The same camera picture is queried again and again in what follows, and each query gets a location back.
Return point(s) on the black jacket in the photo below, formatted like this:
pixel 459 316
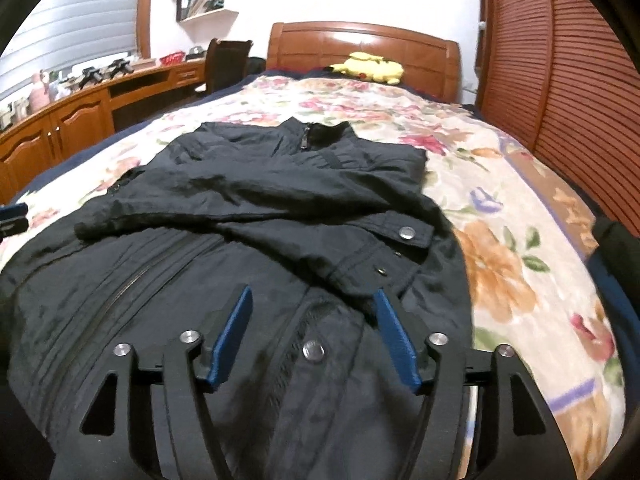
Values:
pixel 314 220

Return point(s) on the dark wooden chair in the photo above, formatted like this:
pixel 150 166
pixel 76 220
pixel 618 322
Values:
pixel 225 64

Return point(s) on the wooden headboard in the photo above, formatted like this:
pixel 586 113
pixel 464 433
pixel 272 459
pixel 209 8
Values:
pixel 431 65

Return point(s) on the wooden desk cabinet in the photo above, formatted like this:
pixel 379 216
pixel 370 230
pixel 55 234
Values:
pixel 90 116

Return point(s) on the pink plush toy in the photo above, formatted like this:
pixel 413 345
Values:
pixel 39 95

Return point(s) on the floral blanket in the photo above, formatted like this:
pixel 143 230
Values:
pixel 525 237

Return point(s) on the red basket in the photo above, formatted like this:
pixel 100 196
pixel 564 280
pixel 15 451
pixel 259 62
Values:
pixel 173 58

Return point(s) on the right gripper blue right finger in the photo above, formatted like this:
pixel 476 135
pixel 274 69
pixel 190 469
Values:
pixel 515 433

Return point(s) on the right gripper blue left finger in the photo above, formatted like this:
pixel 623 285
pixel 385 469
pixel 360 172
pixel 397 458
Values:
pixel 111 434

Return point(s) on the grey window blind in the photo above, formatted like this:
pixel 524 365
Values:
pixel 62 33

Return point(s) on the dark folded clothes pile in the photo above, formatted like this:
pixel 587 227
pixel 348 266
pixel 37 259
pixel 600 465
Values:
pixel 614 268

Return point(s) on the wooden louvred wardrobe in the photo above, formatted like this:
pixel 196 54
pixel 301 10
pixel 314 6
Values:
pixel 556 77

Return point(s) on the yellow Pikachu plush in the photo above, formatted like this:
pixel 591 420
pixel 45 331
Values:
pixel 369 67

